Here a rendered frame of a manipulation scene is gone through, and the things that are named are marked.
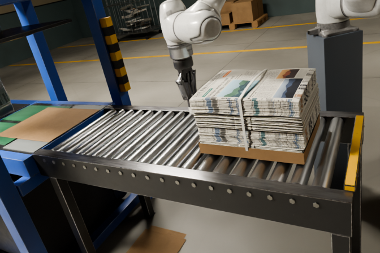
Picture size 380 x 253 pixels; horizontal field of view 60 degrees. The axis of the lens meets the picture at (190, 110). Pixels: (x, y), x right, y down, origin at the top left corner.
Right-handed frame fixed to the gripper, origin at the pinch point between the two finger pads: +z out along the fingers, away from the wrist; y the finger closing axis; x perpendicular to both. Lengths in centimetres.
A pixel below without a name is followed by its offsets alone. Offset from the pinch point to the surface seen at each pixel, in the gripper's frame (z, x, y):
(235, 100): -9.0, -25.4, -14.2
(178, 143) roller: 14.1, 5.6, -7.0
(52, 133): 13, 81, -10
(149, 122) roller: 14.0, 31.7, 8.9
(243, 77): -9.6, -20.9, 6.1
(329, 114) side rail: 13, -48, 23
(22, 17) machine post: -42, 139, 39
